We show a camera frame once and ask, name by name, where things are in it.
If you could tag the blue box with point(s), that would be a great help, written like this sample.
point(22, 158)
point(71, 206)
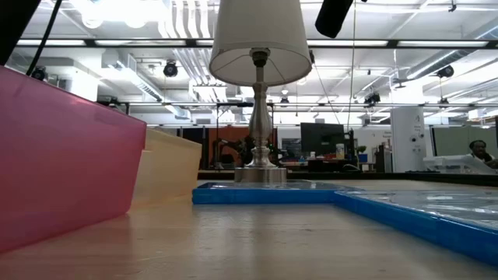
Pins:
point(362, 157)

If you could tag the pink translucent plastic bin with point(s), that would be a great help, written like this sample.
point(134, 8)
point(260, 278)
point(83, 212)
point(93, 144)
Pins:
point(66, 167)

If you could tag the black aluminium table frame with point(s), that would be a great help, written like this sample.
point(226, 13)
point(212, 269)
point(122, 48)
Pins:
point(389, 176)

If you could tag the dark background robot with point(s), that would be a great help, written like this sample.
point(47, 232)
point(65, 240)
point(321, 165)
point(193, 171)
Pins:
point(233, 151)

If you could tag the silver table lamp white shade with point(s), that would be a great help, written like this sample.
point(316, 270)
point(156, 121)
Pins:
point(260, 39)

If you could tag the black ceiling camera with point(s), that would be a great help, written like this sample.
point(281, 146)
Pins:
point(446, 71)
point(39, 73)
point(170, 69)

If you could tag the white pillar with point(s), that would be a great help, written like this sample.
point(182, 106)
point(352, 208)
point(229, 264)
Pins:
point(407, 136)

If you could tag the large blue disc case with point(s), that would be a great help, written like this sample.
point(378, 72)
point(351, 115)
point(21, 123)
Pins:
point(428, 225)

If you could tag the person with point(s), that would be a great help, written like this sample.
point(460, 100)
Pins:
point(480, 151)

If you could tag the cream plastic bin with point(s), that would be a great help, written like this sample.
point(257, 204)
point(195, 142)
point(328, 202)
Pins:
point(171, 171)

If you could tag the black monitor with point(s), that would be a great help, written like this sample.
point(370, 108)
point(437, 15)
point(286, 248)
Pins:
point(322, 138)

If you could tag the small blue disc case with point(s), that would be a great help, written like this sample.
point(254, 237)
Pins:
point(264, 195)

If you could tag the white plastic-covered table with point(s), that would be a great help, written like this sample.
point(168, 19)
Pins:
point(455, 163)

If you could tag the green partition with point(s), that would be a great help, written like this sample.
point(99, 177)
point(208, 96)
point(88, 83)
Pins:
point(451, 140)

